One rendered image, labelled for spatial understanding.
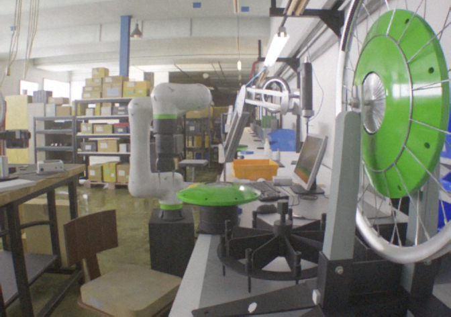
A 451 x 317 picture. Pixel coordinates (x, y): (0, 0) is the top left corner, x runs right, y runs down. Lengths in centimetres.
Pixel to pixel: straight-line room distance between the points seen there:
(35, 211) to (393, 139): 284
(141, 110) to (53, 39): 991
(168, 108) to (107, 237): 76
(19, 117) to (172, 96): 701
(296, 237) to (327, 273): 33
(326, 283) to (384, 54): 38
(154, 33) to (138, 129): 857
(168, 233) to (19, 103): 668
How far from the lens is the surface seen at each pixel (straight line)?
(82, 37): 1101
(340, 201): 57
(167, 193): 182
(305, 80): 120
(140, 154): 175
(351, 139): 56
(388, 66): 54
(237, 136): 173
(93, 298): 152
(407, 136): 50
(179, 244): 185
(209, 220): 125
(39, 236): 312
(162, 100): 129
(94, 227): 169
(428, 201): 64
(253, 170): 235
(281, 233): 92
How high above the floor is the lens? 133
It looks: 5 degrees down
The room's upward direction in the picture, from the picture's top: straight up
